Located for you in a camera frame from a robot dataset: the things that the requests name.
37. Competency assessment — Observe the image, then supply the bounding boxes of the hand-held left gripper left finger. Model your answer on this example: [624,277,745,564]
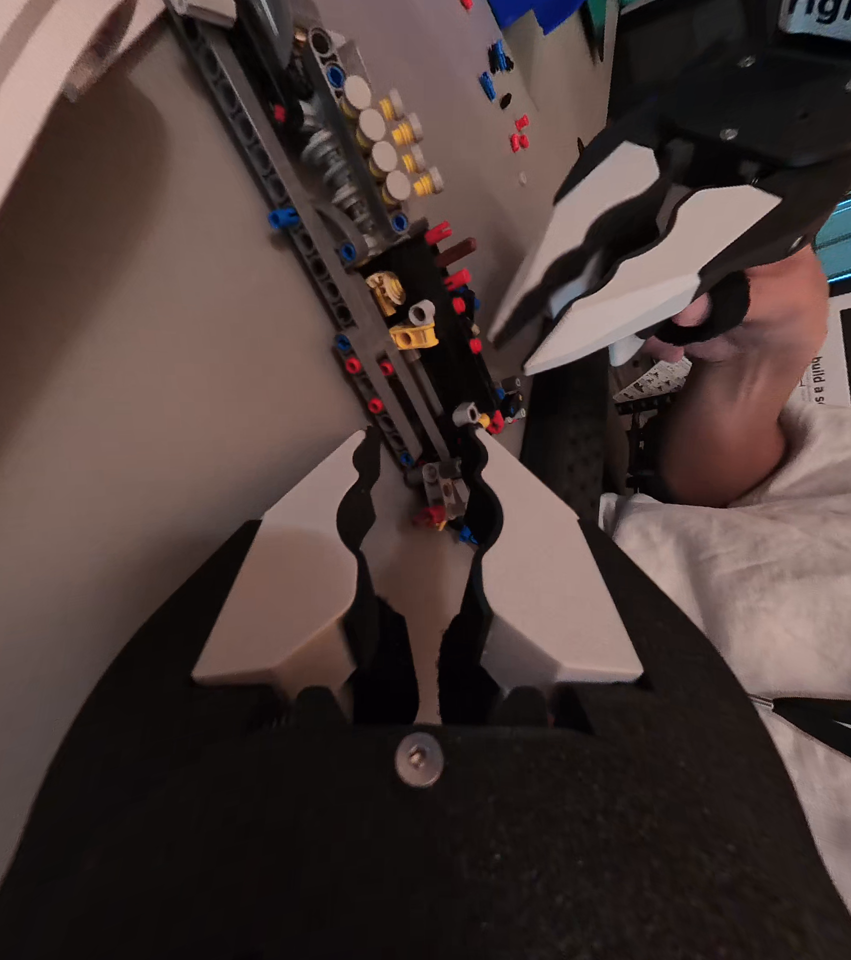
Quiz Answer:
[191,427,383,697]

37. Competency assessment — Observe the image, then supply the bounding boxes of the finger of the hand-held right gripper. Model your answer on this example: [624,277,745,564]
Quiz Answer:
[521,182,784,378]
[487,139,663,350]

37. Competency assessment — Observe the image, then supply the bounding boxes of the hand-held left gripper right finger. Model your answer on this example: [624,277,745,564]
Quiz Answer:
[461,429,646,687]

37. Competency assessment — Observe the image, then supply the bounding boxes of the lego chassis assembly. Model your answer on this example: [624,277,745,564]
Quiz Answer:
[163,0,528,549]

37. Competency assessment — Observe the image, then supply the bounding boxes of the person's right forearm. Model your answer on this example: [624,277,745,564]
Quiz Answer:
[658,360,809,507]

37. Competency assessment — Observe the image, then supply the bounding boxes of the scattered small lego pins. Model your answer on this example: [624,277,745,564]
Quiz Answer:
[459,0,533,185]

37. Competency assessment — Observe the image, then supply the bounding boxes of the person's right hand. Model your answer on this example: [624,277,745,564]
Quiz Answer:
[650,251,830,376]

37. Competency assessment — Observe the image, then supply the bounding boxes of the black perforated panel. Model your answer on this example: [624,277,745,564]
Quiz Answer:
[519,360,625,504]

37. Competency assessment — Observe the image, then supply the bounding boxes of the blue storage bin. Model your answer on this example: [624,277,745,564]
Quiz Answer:
[489,0,584,35]

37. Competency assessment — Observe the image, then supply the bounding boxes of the person in white shirt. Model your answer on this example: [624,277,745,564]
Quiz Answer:
[598,390,851,960]

